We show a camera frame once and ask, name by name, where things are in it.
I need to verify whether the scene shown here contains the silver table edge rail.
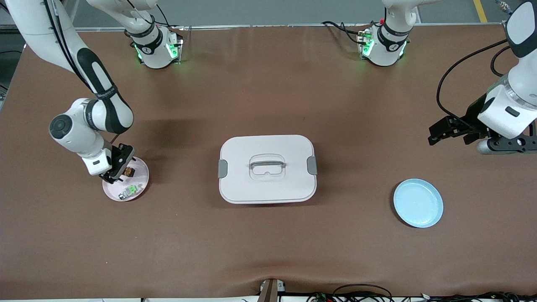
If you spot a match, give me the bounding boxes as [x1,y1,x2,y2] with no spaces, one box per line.
[73,23,504,32]

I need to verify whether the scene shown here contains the pink round plate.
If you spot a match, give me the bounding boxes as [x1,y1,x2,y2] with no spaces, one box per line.
[102,156,150,202]

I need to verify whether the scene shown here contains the white lidded box grey handle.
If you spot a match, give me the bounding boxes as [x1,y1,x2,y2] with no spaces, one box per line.
[218,134,318,205]

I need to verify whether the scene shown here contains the brown table mat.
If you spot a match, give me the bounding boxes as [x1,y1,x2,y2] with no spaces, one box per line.
[0,24,537,299]

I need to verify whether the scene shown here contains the green switch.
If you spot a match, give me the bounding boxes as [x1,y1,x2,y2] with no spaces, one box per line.
[119,184,143,201]

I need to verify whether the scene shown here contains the metal bracket at table edge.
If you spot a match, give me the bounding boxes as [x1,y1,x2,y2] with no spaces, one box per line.
[259,278,287,302]

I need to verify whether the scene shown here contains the blue round plate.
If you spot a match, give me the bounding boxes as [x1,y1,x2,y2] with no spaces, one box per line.
[393,179,444,229]

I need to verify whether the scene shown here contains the black looped cable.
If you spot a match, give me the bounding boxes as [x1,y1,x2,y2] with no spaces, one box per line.
[331,284,394,302]

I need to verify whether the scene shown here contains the bundle of thin cables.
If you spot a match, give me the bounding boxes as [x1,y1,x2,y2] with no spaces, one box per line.
[306,291,537,302]

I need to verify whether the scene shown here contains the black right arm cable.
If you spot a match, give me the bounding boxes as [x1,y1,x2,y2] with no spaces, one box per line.
[42,0,123,146]

